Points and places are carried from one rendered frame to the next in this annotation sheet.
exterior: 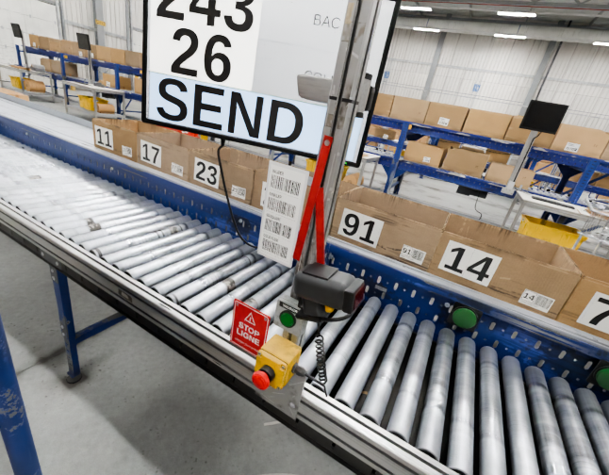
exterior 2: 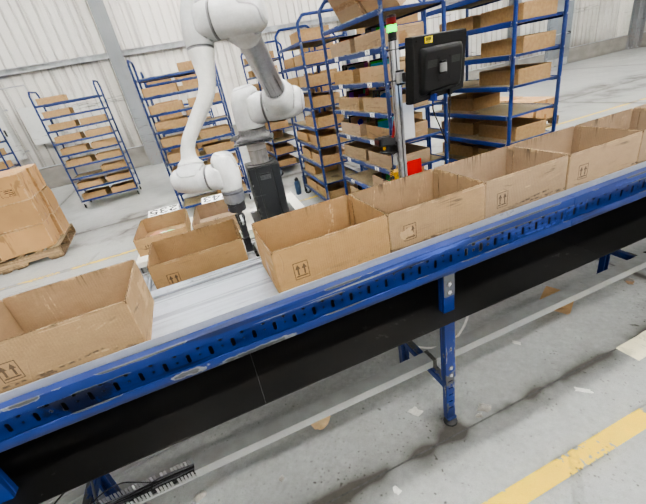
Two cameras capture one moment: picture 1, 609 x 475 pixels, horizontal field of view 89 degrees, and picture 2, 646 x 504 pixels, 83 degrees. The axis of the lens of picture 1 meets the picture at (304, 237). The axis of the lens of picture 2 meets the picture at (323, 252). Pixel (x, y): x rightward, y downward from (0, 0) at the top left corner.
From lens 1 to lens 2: 2.51 m
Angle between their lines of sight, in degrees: 116
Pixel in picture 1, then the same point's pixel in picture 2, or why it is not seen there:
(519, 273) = (381, 197)
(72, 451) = not seen: hidden behind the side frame
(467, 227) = (465, 199)
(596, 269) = (353, 238)
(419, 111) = not seen: outside the picture
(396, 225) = (462, 167)
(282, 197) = (407, 113)
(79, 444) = not seen: hidden behind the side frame
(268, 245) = (411, 133)
